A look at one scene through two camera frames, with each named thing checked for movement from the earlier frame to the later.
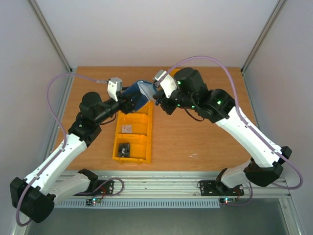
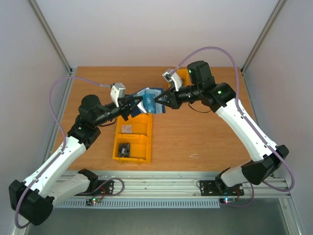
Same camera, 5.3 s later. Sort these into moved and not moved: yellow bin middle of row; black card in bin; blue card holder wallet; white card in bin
Moved: blue card holder wallet
Not moved: yellow bin middle of row; white card in bin; black card in bin
